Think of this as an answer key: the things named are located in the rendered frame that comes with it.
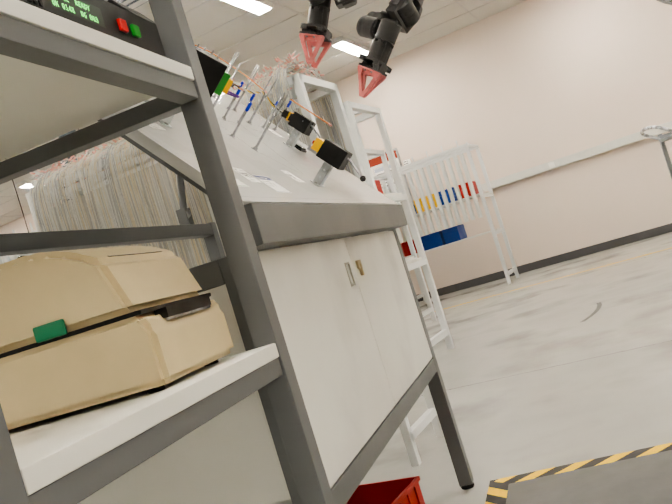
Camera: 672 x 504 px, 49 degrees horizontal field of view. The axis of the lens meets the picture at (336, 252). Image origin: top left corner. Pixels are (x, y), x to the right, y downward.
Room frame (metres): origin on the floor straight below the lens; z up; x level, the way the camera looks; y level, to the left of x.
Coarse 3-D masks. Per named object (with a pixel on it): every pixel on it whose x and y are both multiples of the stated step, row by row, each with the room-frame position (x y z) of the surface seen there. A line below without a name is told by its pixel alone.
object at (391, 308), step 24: (360, 240) 1.82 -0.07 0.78; (384, 240) 2.06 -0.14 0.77; (360, 264) 1.72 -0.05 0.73; (384, 264) 1.98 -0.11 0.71; (360, 288) 1.69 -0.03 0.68; (384, 288) 1.90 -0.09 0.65; (408, 288) 2.18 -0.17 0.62; (384, 312) 1.83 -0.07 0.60; (408, 312) 2.08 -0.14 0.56; (384, 336) 1.76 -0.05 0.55; (408, 336) 2.00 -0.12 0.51; (384, 360) 1.70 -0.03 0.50; (408, 360) 1.92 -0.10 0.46; (408, 384) 1.85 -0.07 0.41
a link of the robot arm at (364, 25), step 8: (392, 0) 1.92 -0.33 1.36; (400, 0) 1.90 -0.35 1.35; (392, 8) 1.91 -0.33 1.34; (368, 16) 1.98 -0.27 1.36; (376, 16) 1.97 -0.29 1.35; (384, 16) 1.96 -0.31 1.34; (392, 16) 1.93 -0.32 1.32; (360, 24) 1.98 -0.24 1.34; (368, 24) 1.95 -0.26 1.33; (400, 24) 1.94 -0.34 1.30; (360, 32) 1.99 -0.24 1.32; (368, 32) 1.96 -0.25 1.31
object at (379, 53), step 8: (376, 40) 1.93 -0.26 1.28; (376, 48) 1.92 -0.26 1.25; (384, 48) 1.92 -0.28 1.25; (392, 48) 1.94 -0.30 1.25; (360, 56) 1.91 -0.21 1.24; (368, 56) 1.91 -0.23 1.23; (376, 56) 1.92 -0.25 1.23; (384, 56) 1.93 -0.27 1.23; (376, 64) 1.90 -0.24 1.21; (384, 64) 1.92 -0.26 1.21
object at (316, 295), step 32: (288, 256) 1.31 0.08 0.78; (320, 256) 1.48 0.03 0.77; (288, 288) 1.27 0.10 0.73; (320, 288) 1.42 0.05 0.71; (352, 288) 1.63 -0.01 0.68; (288, 320) 1.22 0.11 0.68; (320, 320) 1.37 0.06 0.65; (352, 320) 1.56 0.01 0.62; (320, 352) 1.32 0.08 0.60; (352, 352) 1.50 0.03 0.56; (320, 384) 1.28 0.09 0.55; (352, 384) 1.44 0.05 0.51; (384, 384) 1.65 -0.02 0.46; (320, 416) 1.23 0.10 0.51; (352, 416) 1.38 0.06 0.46; (384, 416) 1.58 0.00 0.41; (320, 448) 1.19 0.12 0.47; (352, 448) 1.33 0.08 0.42
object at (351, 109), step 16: (352, 112) 4.59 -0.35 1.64; (368, 112) 4.93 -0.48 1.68; (352, 128) 4.58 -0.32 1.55; (384, 128) 5.07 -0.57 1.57; (384, 144) 5.09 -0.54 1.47; (368, 176) 4.58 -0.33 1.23; (400, 176) 5.09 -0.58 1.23; (400, 192) 5.08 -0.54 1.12; (416, 240) 5.08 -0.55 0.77; (0, 256) 6.22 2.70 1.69; (432, 288) 5.08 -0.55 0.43; (448, 336) 5.07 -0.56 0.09
